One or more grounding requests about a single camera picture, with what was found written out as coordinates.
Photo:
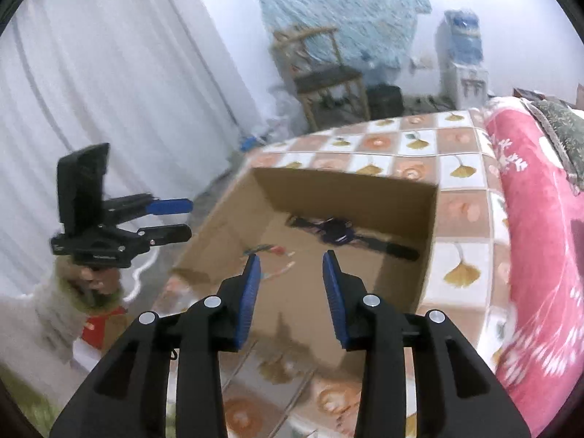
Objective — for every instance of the black waste bin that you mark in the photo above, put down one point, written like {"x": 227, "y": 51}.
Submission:
{"x": 385, "y": 100}

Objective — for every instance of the white curtain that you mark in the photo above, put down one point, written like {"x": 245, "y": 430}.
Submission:
{"x": 114, "y": 77}

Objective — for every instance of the brown cardboard box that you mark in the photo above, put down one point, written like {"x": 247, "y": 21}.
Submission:
{"x": 319, "y": 200}

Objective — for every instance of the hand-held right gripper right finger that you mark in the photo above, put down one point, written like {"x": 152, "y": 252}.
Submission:
{"x": 335, "y": 303}

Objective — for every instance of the dark blue smart watch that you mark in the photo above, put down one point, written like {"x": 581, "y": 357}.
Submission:
{"x": 337, "y": 232}

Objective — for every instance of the white water dispenser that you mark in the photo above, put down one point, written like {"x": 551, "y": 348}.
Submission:
{"x": 465, "y": 84}

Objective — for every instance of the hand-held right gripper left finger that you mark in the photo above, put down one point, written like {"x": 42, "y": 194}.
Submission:
{"x": 246, "y": 303}

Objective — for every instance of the teal floral hanging cloth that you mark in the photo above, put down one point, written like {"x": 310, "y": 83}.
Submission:
{"x": 342, "y": 4}

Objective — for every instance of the wooden chair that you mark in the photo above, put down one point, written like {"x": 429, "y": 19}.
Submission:
{"x": 326, "y": 77}

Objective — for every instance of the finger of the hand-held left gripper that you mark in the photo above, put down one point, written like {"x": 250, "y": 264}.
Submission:
{"x": 171, "y": 206}
{"x": 166, "y": 233}

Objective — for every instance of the person's left hand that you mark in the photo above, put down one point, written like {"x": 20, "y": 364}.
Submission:
{"x": 91, "y": 285}

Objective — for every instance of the pink floral blanket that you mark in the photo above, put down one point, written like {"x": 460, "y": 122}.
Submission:
{"x": 538, "y": 246}

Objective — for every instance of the leaf-patterned table cover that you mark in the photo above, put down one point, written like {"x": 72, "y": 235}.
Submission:
{"x": 461, "y": 219}

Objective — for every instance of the green patterned pillow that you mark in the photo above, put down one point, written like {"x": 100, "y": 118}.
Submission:
{"x": 563, "y": 127}

